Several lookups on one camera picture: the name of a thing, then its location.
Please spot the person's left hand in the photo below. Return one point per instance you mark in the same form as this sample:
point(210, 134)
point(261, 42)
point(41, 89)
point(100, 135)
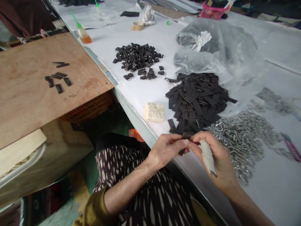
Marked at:
point(164, 150)

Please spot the person's right hand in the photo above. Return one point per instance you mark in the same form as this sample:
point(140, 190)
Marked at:
point(221, 164)

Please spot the white paper-wrapped tool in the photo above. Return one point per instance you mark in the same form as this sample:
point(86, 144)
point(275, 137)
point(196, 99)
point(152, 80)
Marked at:
point(208, 157)

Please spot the single dark leather strip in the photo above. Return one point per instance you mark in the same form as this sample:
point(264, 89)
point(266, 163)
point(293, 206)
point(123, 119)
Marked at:
point(187, 135)

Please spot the small orange box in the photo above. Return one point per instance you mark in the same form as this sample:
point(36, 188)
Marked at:
point(135, 135)

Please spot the pile of metal rings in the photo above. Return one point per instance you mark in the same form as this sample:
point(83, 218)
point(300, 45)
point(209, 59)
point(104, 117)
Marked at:
point(244, 139)

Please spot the white sponge block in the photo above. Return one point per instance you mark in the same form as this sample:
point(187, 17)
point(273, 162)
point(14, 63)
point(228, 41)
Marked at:
point(154, 112)

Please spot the person's legs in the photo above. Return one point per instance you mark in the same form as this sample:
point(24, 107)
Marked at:
point(150, 188)

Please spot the pile of flat leather strips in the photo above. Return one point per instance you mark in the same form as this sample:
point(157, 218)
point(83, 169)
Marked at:
point(195, 101)

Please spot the purple thread snips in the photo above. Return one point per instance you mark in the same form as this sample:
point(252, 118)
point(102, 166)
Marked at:
point(291, 147)

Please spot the orange plastic basket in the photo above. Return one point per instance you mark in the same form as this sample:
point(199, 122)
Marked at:
point(89, 109)

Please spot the pile of folded ringed tabs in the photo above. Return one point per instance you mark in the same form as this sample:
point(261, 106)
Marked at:
point(138, 58)

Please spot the beige cardboard box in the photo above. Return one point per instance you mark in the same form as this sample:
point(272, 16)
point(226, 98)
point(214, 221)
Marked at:
point(58, 153)

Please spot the white crumpled paper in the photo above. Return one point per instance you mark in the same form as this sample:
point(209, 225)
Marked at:
point(201, 41)

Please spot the clear plastic bag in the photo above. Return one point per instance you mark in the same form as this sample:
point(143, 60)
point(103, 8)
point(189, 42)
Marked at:
point(225, 49)

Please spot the beige tape roll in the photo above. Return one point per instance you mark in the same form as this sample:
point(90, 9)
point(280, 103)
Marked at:
point(137, 26)

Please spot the group of short dark pieces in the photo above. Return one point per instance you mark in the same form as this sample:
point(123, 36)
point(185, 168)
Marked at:
point(58, 78)

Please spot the crumpled white plastic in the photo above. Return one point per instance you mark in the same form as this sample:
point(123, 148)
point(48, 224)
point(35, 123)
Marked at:
point(146, 14)

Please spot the amber glue bottle green nozzle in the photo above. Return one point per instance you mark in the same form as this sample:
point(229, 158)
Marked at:
point(84, 35)

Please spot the black cloth piece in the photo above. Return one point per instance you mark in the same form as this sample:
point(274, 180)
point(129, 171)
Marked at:
point(129, 13)

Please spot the wooden board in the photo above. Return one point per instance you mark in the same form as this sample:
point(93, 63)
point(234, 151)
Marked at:
point(35, 94)

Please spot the pink plastic basket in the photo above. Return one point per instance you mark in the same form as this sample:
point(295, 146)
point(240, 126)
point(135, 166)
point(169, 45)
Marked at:
point(212, 11)

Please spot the white glue bottle green nozzle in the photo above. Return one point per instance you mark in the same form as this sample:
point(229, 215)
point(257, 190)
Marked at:
point(99, 9)

